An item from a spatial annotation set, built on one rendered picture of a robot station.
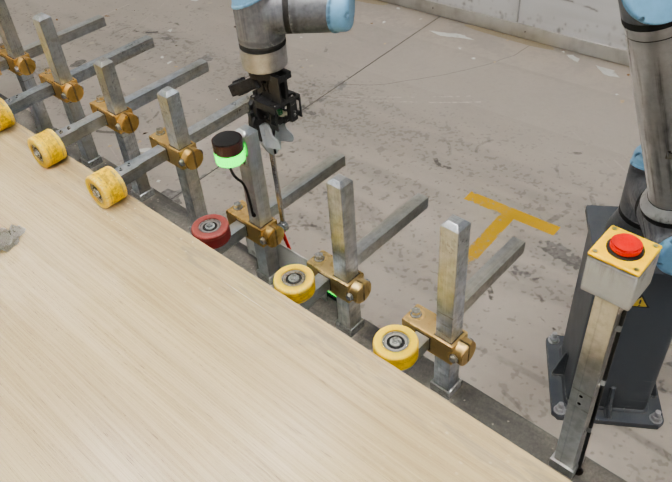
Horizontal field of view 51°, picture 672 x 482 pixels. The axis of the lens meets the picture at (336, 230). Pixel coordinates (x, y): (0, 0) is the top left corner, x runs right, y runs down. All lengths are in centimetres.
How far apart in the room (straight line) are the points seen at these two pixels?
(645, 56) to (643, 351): 97
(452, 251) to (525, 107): 249
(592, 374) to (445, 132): 236
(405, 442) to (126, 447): 44
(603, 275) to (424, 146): 236
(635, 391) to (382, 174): 143
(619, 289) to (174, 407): 71
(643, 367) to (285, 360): 122
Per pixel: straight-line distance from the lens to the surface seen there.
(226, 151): 139
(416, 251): 274
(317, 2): 131
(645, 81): 145
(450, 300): 123
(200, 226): 153
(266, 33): 135
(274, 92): 141
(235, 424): 119
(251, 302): 135
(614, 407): 234
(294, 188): 166
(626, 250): 98
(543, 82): 383
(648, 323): 206
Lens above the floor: 187
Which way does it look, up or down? 41 degrees down
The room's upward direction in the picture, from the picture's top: 5 degrees counter-clockwise
